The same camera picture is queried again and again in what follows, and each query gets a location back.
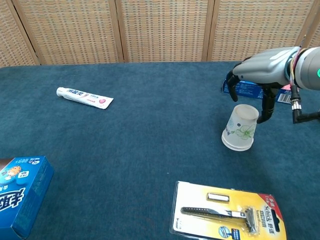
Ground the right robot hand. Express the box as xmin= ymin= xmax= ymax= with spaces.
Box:
xmin=225 ymin=46 xmax=301 ymax=124

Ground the blue chocolate cookie box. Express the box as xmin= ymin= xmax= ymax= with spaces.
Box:
xmin=0 ymin=156 xmax=55 ymax=240

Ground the razor blister pack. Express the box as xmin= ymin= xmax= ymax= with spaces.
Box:
xmin=169 ymin=180 xmax=288 ymax=240

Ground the wicker folding screen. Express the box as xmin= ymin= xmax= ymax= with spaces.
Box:
xmin=0 ymin=0 xmax=320 ymax=68

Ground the blue pink Oreo box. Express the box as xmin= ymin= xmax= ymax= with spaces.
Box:
xmin=221 ymin=77 xmax=295 ymax=105

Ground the white toothpaste tube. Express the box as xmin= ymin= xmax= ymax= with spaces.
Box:
xmin=56 ymin=86 xmax=115 ymax=110

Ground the blue table cloth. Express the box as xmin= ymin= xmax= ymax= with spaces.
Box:
xmin=0 ymin=61 xmax=320 ymax=240

